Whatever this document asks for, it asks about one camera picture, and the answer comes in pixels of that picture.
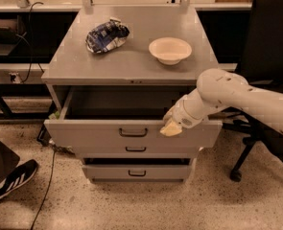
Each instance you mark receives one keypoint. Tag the grey drawer cabinet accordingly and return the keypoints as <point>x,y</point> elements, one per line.
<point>111,105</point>

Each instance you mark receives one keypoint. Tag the white bowl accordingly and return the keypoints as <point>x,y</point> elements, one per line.
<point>170,50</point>

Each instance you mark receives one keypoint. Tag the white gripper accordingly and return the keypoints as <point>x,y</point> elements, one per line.
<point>181,116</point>

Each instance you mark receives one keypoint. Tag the grey middle drawer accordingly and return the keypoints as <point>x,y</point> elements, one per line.
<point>137,152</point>

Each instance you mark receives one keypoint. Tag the grey top drawer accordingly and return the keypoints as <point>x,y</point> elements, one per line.
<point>114,116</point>

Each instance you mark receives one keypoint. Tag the black office chair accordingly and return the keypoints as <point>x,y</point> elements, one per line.
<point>262,60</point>

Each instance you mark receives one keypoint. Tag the grey drawer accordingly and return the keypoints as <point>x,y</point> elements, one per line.
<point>137,172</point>
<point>137,152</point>
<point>114,116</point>

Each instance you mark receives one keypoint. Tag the crumpled blue chip bag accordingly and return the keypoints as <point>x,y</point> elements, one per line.
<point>107,36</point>

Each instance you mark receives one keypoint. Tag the green snack bag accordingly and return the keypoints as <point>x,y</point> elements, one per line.
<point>54,115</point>

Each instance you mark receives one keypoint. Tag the long lab bench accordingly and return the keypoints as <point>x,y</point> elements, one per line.
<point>35,7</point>

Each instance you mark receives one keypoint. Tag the grey bottom drawer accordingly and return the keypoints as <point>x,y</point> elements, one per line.
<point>137,172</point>

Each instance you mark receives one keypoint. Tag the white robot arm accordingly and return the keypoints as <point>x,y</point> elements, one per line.
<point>218,90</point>

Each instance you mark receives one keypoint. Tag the black white sneaker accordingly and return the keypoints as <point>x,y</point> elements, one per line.
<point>20,176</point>

